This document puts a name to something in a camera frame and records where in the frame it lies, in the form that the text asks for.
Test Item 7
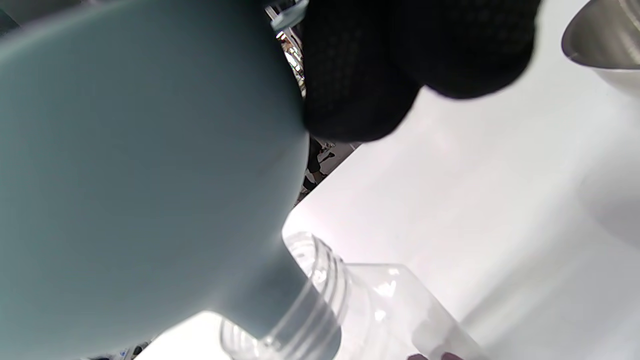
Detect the stainless steel bowl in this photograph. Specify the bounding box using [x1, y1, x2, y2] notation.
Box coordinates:
[561, 0, 640, 71]

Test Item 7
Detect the blue plastic funnel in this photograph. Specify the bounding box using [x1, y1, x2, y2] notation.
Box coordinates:
[0, 0, 346, 360]

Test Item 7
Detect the clear square coffee jar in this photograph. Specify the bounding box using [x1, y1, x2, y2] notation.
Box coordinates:
[220, 231, 491, 360]

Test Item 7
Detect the person's right hand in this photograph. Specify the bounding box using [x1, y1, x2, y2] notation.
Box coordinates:
[300, 0, 543, 143]

